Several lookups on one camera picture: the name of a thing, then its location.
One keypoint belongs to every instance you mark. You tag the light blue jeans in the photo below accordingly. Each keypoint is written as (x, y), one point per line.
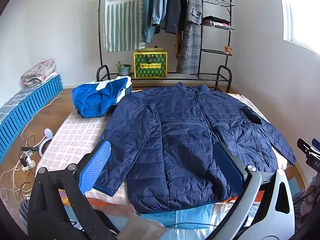
(180, 216)

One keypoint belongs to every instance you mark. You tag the black metal clothes rack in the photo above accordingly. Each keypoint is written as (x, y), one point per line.
(217, 76)

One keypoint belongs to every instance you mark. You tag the navy puffer jacket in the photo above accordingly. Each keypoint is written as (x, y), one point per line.
(190, 135)

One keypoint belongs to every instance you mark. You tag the window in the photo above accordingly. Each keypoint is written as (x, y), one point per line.
(300, 10)

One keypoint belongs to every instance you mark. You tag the pink checked blanket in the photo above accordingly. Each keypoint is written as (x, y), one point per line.
(72, 135)

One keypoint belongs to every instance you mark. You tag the dark denim jacket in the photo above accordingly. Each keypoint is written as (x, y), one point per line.
(160, 5)

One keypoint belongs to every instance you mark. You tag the folded white and red garment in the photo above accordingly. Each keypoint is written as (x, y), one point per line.
(221, 24)

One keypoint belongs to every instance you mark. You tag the dark blazer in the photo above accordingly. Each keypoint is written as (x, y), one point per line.
(176, 7)

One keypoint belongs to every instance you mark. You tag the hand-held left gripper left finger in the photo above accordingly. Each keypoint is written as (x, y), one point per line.
(100, 160)

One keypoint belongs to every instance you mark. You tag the beige cloth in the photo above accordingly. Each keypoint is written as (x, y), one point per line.
(142, 227)

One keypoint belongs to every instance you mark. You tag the black power adapter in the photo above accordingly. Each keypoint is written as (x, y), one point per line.
(25, 153)

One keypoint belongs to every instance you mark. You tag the yellow and green box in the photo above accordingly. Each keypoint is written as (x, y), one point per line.
(150, 65)

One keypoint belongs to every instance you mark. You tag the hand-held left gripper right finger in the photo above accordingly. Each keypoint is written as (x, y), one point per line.
(228, 166)

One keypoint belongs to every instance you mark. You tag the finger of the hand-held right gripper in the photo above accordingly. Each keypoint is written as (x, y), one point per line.
(305, 145)
(316, 142)

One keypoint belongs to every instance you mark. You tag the small potted plant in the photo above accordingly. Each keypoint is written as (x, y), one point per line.
(123, 69)

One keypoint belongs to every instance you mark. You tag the folded floral quilt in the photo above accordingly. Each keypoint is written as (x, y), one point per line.
(37, 71)

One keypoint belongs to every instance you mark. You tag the small teddy bear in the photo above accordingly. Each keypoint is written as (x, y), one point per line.
(227, 50)

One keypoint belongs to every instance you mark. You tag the grey plaid coat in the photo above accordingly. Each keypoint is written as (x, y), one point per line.
(191, 40)

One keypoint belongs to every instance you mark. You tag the green striped hanging cloth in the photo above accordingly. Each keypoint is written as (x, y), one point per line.
(122, 20)

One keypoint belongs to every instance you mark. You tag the folded black garment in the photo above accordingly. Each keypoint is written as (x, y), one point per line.
(215, 19)

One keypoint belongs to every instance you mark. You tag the light denim jacket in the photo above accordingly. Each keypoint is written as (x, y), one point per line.
(148, 12)

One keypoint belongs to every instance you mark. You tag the blue and white jacket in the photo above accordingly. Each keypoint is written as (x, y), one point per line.
(95, 97)

